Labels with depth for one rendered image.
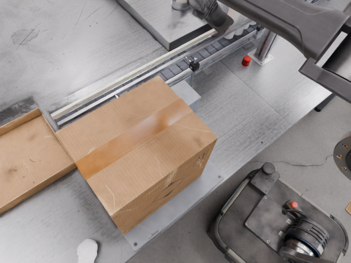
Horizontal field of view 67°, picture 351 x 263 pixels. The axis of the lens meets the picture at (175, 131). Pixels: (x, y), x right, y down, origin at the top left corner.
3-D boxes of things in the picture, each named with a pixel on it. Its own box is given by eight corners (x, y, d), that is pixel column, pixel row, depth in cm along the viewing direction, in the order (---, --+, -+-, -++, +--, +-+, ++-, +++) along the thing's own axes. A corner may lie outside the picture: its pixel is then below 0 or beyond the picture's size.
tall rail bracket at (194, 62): (184, 76, 110) (188, 46, 95) (195, 87, 107) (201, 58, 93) (177, 80, 108) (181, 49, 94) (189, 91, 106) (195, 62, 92)
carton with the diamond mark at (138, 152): (158, 124, 95) (159, 74, 72) (201, 175, 87) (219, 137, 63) (82, 172, 85) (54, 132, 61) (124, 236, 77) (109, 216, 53)
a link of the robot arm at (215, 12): (210, 16, 91) (220, 1, 90) (195, 7, 93) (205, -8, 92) (216, 24, 97) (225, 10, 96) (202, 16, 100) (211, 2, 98)
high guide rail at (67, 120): (281, 2, 119) (282, -1, 118) (283, 3, 119) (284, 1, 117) (57, 124, 82) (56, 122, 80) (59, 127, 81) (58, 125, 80)
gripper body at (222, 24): (217, 7, 104) (210, -2, 97) (235, 22, 101) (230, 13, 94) (205, 21, 106) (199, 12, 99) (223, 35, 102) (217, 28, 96)
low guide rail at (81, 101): (265, 4, 126) (266, 0, 125) (267, 5, 126) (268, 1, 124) (52, 117, 89) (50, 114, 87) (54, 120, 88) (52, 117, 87)
